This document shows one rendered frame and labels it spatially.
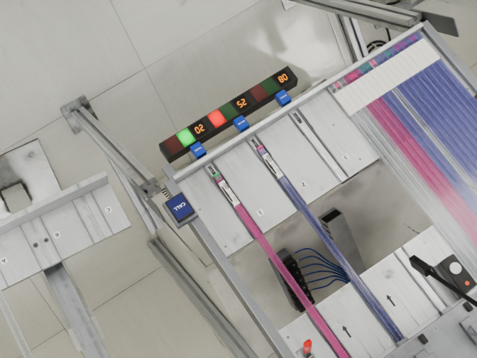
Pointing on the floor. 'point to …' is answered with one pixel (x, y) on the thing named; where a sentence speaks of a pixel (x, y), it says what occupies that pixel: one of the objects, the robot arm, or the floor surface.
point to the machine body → (388, 240)
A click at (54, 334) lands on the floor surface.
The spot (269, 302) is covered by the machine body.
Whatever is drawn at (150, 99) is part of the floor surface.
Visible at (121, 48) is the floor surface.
